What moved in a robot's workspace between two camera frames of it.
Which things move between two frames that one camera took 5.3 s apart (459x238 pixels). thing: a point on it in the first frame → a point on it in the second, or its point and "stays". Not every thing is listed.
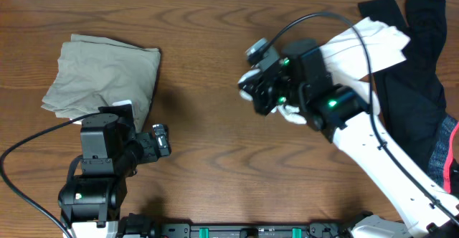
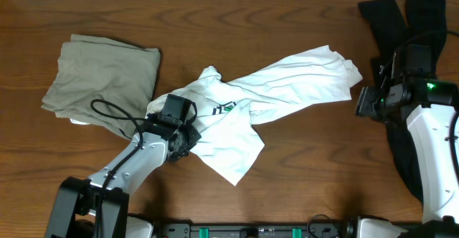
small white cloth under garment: (77, 122) stays
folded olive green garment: (92, 73) stays
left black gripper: (149, 151) → (195, 136)
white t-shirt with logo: (369, 46) → (222, 111)
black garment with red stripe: (412, 91) stays
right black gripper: (257, 94) → (365, 105)
